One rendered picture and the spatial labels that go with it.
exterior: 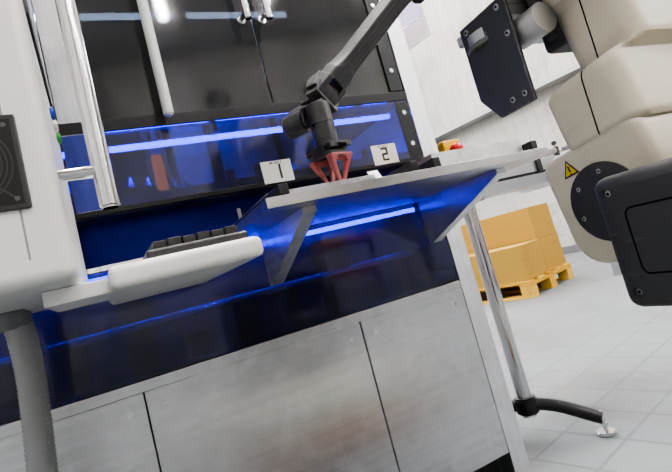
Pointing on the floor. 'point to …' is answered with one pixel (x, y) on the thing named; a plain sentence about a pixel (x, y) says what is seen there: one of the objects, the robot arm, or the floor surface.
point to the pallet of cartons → (522, 252)
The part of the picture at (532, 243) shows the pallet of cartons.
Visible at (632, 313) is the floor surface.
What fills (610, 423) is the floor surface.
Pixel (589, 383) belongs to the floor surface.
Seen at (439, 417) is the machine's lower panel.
